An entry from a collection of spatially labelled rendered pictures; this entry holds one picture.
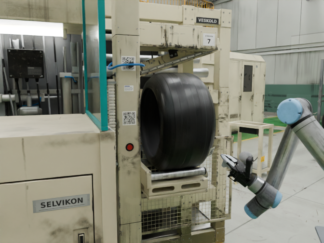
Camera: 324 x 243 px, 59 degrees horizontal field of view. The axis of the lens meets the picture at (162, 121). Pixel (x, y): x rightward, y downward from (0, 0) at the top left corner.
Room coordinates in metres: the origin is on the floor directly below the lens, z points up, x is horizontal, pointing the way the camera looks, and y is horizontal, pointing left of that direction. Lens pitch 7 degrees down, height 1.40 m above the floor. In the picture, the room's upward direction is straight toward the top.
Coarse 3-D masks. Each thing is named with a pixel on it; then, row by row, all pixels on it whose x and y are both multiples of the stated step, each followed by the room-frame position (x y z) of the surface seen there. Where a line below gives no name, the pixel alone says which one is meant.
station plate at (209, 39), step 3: (204, 33) 1.96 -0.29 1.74; (207, 33) 1.97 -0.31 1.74; (204, 36) 1.96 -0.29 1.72; (207, 36) 1.97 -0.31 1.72; (210, 36) 1.97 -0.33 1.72; (213, 36) 1.98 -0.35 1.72; (204, 39) 1.96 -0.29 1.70; (207, 39) 1.97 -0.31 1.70; (210, 39) 1.97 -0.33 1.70; (213, 39) 1.98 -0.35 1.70; (204, 42) 1.96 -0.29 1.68; (207, 42) 1.97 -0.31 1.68; (210, 42) 1.97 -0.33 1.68; (213, 42) 1.98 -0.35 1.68; (207, 45) 1.97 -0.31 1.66; (210, 45) 1.97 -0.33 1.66; (213, 45) 1.98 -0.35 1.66
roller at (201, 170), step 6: (192, 168) 1.58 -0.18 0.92; (198, 168) 1.59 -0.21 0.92; (204, 168) 1.60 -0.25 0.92; (156, 174) 1.50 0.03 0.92; (162, 174) 1.51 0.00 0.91; (168, 174) 1.52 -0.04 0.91; (174, 174) 1.53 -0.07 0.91; (180, 174) 1.54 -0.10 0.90; (186, 174) 1.55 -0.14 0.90; (192, 174) 1.56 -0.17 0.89; (198, 174) 1.58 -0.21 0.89; (204, 174) 1.60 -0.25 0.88
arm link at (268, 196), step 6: (264, 186) 1.41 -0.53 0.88; (270, 186) 1.42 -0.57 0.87; (258, 192) 1.41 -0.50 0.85; (264, 192) 1.40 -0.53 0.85; (270, 192) 1.40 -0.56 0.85; (276, 192) 1.40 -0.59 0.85; (258, 198) 1.43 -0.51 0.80; (264, 198) 1.40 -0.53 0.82; (270, 198) 1.39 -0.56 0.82; (276, 198) 1.38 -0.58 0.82; (264, 204) 1.41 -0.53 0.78; (270, 204) 1.40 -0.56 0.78; (276, 204) 1.38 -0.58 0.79
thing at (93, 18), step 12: (84, 0) 1.24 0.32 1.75; (96, 0) 0.86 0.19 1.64; (84, 12) 1.26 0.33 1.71; (96, 12) 0.87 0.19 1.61; (84, 24) 1.28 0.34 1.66; (96, 24) 0.88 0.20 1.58; (84, 36) 1.30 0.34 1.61; (96, 36) 0.89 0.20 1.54; (84, 48) 1.30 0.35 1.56; (96, 48) 0.90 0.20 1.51; (84, 60) 1.30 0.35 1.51; (96, 60) 0.90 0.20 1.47; (84, 72) 1.30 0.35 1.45; (96, 72) 0.91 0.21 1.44; (96, 84) 0.92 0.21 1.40; (96, 96) 0.93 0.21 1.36; (96, 108) 0.94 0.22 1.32; (96, 120) 0.94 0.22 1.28
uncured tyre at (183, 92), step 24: (168, 72) 1.67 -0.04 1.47; (144, 96) 1.78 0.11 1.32; (168, 96) 1.45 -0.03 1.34; (192, 96) 1.47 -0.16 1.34; (144, 120) 1.90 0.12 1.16; (168, 120) 1.41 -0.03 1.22; (192, 120) 1.42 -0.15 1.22; (144, 144) 1.77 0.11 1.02; (168, 144) 1.42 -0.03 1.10; (192, 144) 1.43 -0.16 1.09; (168, 168) 1.51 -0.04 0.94
